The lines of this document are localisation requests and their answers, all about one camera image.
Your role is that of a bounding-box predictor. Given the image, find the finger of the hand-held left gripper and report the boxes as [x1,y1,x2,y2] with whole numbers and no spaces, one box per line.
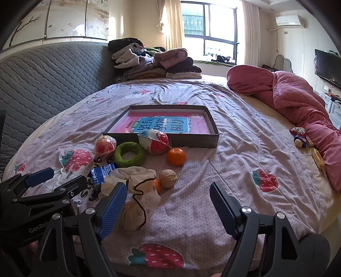
[12,175,88,211]
[0,167,55,203]

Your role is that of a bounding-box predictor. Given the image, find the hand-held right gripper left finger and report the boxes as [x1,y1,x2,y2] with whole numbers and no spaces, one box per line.
[37,182,128,277]

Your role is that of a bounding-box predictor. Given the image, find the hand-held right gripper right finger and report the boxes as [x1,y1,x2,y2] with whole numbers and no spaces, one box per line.
[210,182,304,277]

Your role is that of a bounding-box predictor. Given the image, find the beige drawstring pouch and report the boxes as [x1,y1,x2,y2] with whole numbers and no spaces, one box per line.
[98,166,162,235]

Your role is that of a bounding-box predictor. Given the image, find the blue snack packet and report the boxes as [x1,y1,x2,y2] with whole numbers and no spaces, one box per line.
[91,163,118,185]

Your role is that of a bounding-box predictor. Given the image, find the green fuzzy ring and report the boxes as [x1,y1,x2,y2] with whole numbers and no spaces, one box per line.
[114,142,146,168]

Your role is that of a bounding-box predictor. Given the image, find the small red toy egg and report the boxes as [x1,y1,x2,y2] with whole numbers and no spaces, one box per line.
[95,135,117,157]

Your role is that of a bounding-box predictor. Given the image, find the walnut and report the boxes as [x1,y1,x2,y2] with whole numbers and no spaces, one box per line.
[159,169,178,189]

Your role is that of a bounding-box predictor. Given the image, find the shallow grey cardboard box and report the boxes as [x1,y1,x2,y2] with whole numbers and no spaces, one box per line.
[103,105,220,149]

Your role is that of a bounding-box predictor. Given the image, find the large red blue toy egg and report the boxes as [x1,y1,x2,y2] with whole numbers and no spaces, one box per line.
[137,129,172,155]

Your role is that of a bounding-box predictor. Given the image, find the strawberry print bedsheet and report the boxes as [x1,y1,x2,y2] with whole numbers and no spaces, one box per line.
[3,77,336,272]

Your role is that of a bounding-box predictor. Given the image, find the pink and blue book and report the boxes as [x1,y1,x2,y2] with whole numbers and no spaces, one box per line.
[109,110,211,135]

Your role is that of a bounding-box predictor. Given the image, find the grey quilted headboard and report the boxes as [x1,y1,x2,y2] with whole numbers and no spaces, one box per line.
[0,41,118,171]

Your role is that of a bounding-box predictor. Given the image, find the yellow snack packet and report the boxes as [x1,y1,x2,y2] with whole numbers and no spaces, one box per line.
[310,148,327,171]

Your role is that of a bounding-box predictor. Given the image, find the pink quilt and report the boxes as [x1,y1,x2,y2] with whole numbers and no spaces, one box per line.
[226,65,341,191]

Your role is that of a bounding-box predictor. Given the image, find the pile of folded clothes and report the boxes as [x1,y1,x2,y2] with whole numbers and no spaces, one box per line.
[108,38,203,83]

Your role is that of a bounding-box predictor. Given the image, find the white cabinet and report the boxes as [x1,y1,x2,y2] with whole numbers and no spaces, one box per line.
[321,92,341,123]

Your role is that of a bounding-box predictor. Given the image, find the dark clothes on sill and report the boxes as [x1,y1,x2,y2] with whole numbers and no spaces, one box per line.
[212,55,236,64]

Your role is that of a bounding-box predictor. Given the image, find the white chair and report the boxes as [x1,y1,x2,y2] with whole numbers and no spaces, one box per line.
[274,55,292,72]

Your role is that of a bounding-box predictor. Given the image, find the flat screen television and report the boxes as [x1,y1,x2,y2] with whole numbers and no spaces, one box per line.
[314,49,341,88]

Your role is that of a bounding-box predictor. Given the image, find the cream curtain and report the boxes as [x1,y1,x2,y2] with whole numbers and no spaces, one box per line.
[160,0,184,51]
[241,0,260,67]

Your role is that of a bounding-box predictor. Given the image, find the window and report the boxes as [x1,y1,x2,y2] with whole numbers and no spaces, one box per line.
[181,1,239,64]

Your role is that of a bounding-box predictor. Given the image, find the white air conditioner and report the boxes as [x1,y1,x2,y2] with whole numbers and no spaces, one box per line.
[275,14,305,28]

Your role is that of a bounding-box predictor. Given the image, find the floral wall painting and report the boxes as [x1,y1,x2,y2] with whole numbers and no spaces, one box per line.
[8,0,110,47]

